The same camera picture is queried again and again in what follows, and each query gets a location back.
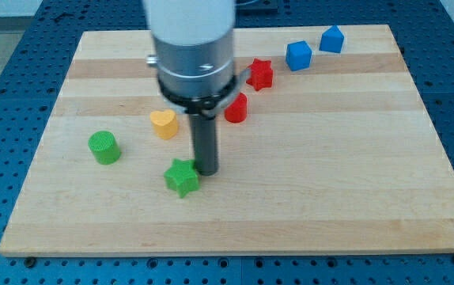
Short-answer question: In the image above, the red cylinder block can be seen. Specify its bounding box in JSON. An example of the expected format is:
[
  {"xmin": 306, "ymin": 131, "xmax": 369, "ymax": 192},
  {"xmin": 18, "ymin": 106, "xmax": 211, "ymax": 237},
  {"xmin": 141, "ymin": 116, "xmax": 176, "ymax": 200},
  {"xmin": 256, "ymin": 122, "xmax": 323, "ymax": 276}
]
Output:
[{"xmin": 224, "ymin": 93, "xmax": 248, "ymax": 124}]

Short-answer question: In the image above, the blue cube block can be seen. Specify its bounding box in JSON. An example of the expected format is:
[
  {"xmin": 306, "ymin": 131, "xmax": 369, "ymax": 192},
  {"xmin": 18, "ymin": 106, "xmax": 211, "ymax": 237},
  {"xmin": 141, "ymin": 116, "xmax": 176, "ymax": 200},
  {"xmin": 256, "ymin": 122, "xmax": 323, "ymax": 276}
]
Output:
[{"xmin": 286, "ymin": 40, "xmax": 312, "ymax": 71}]

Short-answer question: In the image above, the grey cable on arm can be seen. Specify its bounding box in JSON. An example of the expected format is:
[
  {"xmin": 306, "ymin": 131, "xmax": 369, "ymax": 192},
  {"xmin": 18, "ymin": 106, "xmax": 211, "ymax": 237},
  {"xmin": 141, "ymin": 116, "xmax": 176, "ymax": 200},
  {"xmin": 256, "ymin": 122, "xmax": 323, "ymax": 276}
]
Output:
[{"xmin": 201, "ymin": 66, "xmax": 252, "ymax": 119}]

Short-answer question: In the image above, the green cylinder block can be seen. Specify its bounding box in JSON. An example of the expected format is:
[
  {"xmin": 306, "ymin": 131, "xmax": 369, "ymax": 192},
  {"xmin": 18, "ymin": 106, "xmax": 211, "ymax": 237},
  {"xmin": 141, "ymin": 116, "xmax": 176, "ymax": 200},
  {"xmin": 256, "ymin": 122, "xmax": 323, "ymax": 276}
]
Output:
[{"xmin": 88, "ymin": 131, "xmax": 121, "ymax": 165}]

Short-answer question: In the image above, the green star block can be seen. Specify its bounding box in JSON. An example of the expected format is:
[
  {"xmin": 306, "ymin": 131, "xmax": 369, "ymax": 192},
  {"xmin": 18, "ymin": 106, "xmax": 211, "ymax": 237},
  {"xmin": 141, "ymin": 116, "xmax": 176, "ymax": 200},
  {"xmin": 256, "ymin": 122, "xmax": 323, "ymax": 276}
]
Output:
[{"xmin": 164, "ymin": 158, "xmax": 200, "ymax": 199}]

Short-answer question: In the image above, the wooden board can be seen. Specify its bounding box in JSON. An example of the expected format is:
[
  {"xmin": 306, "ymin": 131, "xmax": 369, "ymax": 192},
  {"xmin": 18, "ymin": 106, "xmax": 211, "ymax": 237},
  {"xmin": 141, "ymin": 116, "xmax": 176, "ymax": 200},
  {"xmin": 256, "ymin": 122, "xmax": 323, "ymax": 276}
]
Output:
[{"xmin": 0, "ymin": 25, "xmax": 454, "ymax": 257}]

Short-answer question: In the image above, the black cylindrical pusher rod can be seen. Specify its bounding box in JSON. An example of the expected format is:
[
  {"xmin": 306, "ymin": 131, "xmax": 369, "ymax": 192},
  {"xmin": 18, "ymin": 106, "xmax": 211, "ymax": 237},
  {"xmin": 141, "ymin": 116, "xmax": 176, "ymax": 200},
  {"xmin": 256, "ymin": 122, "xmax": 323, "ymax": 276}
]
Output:
[{"xmin": 188, "ymin": 114, "xmax": 219, "ymax": 176}]

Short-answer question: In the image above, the blue pentagon block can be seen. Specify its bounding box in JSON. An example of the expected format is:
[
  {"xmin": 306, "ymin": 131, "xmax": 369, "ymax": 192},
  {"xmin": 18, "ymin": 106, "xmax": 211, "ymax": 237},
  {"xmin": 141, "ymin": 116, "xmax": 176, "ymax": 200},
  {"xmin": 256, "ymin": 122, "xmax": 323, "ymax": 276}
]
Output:
[{"xmin": 319, "ymin": 25, "xmax": 345, "ymax": 53}]

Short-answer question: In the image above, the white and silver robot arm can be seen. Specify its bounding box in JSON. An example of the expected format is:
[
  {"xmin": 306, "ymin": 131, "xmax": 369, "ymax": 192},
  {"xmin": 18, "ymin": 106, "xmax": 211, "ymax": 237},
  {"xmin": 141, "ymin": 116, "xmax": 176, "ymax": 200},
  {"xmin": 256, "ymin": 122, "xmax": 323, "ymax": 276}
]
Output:
[{"xmin": 142, "ymin": 0, "xmax": 240, "ymax": 176}]

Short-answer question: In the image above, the red star block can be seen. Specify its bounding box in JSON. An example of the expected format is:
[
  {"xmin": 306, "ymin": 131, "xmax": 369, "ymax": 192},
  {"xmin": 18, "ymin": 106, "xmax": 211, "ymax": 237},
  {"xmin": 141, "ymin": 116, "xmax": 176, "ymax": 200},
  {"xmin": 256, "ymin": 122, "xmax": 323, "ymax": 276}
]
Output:
[{"xmin": 246, "ymin": 59, "xmax": 274, "ymax": 91}]

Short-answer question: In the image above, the yellow heart block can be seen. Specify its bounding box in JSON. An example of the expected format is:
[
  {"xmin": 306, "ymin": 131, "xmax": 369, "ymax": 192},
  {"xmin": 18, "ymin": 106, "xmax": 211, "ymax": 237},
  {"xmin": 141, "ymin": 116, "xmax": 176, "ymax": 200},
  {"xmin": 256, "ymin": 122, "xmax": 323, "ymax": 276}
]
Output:
[{"xmin": 149, "ymin": 109, "xmax": 179, "ymax": 140}]

